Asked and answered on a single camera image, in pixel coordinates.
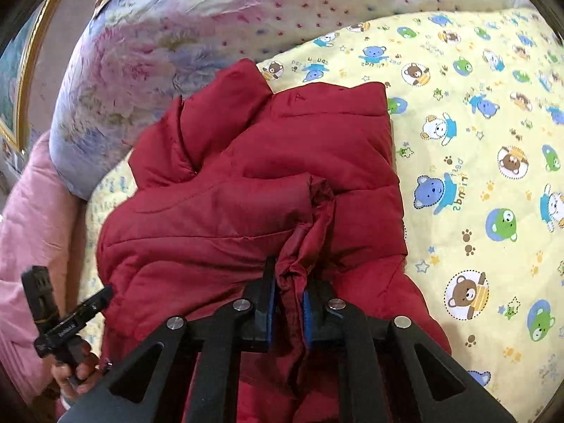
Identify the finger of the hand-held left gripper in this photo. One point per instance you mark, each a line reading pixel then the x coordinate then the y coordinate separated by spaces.
pixel 97 300

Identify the red puffer jacket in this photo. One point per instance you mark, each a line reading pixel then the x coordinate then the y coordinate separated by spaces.
pixel 264 176

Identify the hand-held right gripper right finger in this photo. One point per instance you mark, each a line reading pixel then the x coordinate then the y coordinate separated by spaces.
pixel 308 321

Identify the floral pastel quilt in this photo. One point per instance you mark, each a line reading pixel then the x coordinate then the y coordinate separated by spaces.
pixel 176 31

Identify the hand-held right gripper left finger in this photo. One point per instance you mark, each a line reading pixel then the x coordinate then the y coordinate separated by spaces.
pixel 268 317

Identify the pink quilt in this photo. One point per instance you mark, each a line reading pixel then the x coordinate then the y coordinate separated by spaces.
pixel 39 220

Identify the gold framed painting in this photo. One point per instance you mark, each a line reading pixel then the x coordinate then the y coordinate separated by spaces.
pixel 17 75

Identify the yellow bear print bedsheet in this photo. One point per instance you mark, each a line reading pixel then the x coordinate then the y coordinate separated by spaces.
pixel 476 141

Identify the person's left hand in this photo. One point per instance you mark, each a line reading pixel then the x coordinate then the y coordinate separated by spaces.
pixel 91 368

